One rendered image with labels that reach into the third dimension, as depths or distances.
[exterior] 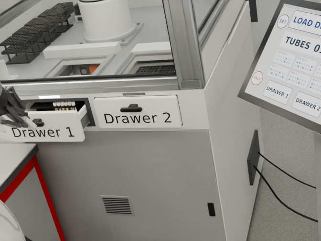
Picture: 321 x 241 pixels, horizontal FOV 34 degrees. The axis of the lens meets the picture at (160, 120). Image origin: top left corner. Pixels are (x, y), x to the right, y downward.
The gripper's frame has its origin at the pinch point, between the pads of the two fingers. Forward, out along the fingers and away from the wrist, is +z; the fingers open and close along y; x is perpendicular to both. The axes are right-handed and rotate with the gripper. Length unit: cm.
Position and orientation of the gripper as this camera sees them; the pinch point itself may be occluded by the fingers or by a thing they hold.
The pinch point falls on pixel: (27, 123)
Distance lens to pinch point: 175.4
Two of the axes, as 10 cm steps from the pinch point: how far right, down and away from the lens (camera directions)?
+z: 3.1, 4.2, 8.5
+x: -9.4, 0.1, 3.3
